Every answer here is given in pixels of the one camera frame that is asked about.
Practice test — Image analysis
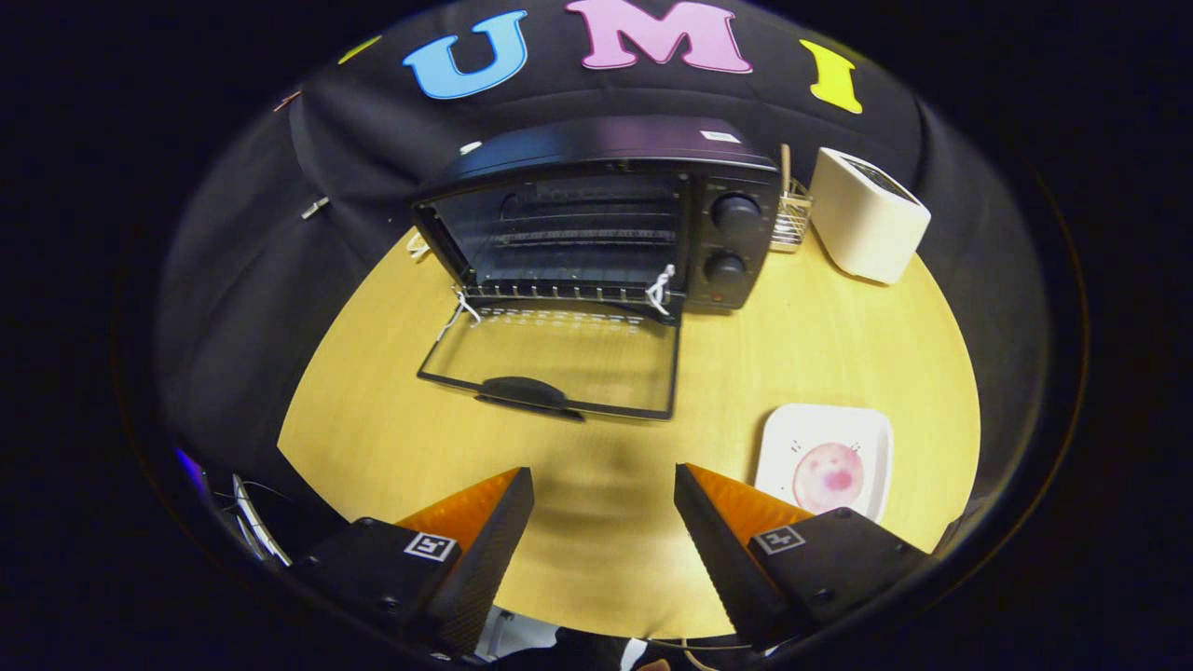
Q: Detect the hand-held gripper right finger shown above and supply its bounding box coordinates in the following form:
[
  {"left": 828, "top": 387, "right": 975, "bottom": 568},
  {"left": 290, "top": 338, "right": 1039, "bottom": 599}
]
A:
[{"left": 674, "top": 463, "right": 933, "bottom": 653}]

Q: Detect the black toaster oven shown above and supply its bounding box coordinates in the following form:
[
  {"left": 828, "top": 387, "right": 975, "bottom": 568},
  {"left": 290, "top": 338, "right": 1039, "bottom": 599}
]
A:
[{"left": 411, "top": 115, "right": 782, "bottom": 422}]

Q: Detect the wire oven rack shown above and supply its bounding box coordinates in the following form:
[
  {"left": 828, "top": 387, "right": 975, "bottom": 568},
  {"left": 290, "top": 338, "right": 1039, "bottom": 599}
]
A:
[{"left": 463, "top": 284, "right": 674, "bottom": 308}]

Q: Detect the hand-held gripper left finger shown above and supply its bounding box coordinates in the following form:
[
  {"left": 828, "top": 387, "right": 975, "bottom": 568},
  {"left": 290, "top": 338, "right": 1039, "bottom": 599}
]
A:
[{"left": 291, "top": 466, "right": 536, "bottom": 658}]

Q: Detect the white square plate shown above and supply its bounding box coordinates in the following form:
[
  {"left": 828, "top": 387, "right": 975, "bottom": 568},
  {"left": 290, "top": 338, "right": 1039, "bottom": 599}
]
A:
[{"left": 753, "top": 403, "right": 894, "bottom": 525}]

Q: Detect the pink round food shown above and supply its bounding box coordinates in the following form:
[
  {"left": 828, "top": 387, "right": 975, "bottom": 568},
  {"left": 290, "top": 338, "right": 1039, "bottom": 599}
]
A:
[{"left": 792, "top": 442, "right": 866, "bottom": 515}]

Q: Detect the white toaster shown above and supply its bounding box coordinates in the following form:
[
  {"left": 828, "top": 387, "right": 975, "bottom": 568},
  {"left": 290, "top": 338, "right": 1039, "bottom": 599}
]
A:
[{"left": 808, "top": 146, "right": 932, "bottom": 285}]

